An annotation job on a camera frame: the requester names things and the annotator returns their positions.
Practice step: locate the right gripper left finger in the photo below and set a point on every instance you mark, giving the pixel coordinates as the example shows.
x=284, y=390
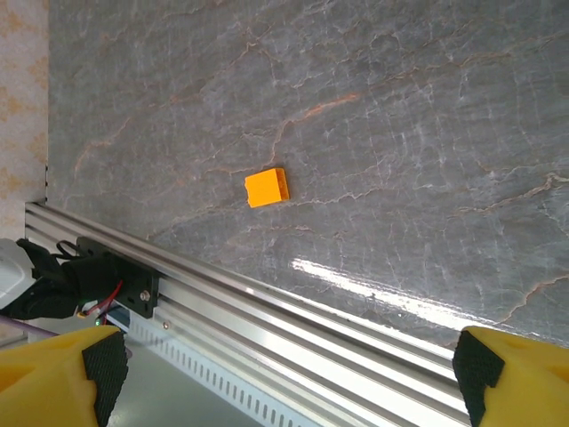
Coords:
x=44, y=382

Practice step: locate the aluminium front rail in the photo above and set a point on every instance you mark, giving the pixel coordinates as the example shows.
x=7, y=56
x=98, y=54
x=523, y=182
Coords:
x=266, y=320

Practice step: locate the orange lego brick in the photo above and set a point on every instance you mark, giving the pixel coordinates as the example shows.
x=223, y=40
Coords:
x=266, y=189

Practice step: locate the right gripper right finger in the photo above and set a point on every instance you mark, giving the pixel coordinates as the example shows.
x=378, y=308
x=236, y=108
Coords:
x=524, y=382

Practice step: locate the small circuit board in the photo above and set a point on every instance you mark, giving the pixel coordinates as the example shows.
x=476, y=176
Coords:
x=95, y=319

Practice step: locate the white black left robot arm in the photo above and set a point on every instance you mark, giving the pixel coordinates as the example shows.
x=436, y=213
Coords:
x=9, y=276

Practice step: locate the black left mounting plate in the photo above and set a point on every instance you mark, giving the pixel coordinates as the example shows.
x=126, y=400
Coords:
x=133, y=280

